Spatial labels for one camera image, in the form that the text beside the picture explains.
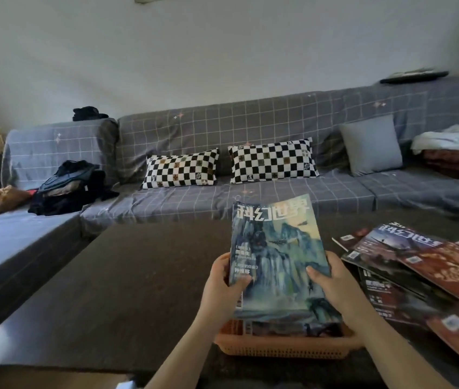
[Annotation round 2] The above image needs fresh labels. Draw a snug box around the thick stack of magazines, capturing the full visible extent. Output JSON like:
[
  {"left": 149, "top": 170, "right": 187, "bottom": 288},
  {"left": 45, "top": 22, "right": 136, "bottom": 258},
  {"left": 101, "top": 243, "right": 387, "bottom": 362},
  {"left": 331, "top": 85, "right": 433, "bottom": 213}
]
[{"left": 219, "top": 318, "right": 343, "bottom": 338}]

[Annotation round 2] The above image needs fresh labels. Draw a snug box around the person's right hand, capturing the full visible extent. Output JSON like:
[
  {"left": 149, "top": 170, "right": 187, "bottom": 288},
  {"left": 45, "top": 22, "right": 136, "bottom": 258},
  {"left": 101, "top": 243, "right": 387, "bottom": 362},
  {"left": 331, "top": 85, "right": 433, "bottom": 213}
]
[{"left": 305, "top": 251, "right": 370, "bottom": 327}]

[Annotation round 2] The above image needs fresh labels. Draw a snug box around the plain grey cushion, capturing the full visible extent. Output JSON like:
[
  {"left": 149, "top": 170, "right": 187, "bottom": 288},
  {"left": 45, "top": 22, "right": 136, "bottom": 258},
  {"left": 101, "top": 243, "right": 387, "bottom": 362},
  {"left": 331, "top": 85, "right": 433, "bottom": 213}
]
[{"left": 339, "top": 114, "right": 403, "bottom": 177}]

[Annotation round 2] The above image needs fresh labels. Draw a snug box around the pale booklet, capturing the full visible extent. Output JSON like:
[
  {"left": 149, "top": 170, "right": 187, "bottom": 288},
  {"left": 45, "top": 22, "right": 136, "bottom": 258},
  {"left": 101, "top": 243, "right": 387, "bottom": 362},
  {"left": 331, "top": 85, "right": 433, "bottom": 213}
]
[{"left": 391, "top": 68, "right": 437, "bottom": 77}]

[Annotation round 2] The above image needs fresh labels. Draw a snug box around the person's left forearm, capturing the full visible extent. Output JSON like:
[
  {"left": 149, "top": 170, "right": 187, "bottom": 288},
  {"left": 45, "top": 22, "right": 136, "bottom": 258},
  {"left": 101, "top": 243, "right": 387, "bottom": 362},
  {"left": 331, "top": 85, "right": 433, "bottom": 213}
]
[{"left": 144, "top": 319, "right": 222, "bottom": 389}]

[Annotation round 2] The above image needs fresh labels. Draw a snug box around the person's left hand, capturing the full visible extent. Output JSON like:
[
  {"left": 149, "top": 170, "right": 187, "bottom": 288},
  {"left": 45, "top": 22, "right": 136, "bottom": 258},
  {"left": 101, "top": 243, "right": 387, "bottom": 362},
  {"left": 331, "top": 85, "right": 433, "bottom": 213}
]
[{"left": 197, "top": 253, "right": 253, "bottom": 328}]

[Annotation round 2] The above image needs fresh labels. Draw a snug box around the brown tied plastic bag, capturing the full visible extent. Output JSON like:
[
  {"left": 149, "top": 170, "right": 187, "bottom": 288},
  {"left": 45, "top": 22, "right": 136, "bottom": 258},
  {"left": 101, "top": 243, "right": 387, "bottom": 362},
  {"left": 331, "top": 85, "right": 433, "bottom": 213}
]
[{"left": 0, "top": 185, "right": 32, "bottom": 215}]

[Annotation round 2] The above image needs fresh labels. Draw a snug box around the heap of dark clothes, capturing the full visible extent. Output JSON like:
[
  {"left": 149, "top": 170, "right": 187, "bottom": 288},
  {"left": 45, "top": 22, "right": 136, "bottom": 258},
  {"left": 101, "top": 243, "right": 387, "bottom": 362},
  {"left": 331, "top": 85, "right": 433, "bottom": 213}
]
[{"left": 28, "top": 159, "right": 120, "bottom": 217}]

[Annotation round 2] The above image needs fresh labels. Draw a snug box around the black white checkered pillow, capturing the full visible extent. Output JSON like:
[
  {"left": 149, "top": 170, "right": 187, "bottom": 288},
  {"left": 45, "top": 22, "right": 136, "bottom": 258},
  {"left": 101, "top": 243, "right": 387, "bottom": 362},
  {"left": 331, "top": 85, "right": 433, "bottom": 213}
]
[
  {"left": 228, "top": 137, "right": 320, "bottom": 185},
  {"left": 142, "top": 148, "right": 220, "bottom": 190}
]

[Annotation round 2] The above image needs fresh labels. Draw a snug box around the black crumpled garment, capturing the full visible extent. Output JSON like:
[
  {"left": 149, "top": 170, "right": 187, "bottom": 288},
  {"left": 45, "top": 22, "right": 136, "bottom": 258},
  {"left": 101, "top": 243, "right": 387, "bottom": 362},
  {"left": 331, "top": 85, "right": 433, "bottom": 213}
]
[{"left": 72, "top": 105, "right": 110, "bottom": 122}]

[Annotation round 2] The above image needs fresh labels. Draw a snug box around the grey checked covered sofa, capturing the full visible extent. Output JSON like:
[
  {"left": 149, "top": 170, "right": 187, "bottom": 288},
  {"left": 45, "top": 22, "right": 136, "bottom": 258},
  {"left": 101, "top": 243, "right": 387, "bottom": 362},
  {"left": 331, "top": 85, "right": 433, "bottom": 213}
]
[{"left": 0, "top": 76, "right": 459, "bottom": 349}]

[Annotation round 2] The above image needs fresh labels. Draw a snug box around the orange plastic basket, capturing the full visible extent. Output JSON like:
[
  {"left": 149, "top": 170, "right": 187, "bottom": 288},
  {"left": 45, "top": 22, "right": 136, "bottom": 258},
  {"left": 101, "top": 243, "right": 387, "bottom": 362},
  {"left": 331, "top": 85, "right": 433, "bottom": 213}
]
[{"left": 214, "top": 319, "right": 364, "bottom": 360}]

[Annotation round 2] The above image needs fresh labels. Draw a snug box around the dark speckled table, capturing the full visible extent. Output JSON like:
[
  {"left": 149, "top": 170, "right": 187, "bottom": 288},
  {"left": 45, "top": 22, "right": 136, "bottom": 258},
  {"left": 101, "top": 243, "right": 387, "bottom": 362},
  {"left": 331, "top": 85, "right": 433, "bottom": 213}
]
[{"left": 0, "top": 210, "right": 459, "bottom": 389}]

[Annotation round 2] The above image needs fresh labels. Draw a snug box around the person's right forearm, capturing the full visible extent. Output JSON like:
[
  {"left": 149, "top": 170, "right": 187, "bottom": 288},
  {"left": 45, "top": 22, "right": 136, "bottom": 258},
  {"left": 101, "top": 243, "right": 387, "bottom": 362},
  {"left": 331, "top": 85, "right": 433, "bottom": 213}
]
[{"left": 342, "top": 311, "right": 455, "bottom": 389}]

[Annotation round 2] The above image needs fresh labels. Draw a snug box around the white crumpled cloth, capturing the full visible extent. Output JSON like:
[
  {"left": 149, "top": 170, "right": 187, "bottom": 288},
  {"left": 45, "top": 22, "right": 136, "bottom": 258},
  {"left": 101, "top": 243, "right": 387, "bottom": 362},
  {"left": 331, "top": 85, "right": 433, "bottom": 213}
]
[{"left": 410, "top": 124, "right": 459, "bottom": 155}]

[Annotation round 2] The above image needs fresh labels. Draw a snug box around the blue green mountain magazine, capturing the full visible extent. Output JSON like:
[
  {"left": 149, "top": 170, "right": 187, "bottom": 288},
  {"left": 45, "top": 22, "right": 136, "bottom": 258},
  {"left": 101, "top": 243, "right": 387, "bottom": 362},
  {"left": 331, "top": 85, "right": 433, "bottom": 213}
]
[{"left": 228, "top": 194, "right": 342, "bottom": 325}]

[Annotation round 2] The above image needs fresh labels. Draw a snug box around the black flat tray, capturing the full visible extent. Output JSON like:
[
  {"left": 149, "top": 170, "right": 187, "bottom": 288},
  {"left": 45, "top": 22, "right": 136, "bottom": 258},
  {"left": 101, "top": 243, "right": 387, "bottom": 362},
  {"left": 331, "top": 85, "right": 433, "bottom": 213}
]
[{"left": 379, "top": 70, "right": 450, "bottom": 84}]

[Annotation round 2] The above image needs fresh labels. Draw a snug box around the pile of magazines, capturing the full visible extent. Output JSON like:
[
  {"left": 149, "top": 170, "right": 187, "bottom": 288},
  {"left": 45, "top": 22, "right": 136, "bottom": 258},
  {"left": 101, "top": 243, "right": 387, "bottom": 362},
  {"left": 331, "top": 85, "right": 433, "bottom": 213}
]
[{"left": 331, "top": 222, "right": 459, "bottom": 379}]

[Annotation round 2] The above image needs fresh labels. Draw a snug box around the purple sky aircraft magazine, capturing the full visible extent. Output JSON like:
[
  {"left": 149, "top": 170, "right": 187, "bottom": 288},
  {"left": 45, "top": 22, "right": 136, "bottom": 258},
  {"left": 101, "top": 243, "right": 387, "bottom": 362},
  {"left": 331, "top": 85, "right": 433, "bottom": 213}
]
[{"left": 341, "top": 222, "right": 447, "bottom": 296}]

